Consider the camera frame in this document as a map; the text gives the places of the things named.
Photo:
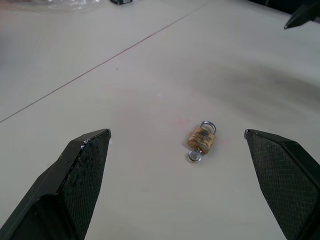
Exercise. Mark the clear plastic bag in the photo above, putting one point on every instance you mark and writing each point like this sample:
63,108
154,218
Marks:
75,3

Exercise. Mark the small black box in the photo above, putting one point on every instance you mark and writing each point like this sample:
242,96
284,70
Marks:
121,1

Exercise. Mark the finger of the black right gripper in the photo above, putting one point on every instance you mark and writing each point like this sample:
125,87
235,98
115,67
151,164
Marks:
300,16

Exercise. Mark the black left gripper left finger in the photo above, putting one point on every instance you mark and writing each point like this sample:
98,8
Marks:
62,185

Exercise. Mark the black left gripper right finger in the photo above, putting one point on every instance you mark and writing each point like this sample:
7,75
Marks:
282,175

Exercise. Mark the small brass padlock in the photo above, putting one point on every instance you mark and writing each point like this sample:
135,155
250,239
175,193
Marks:
203,139

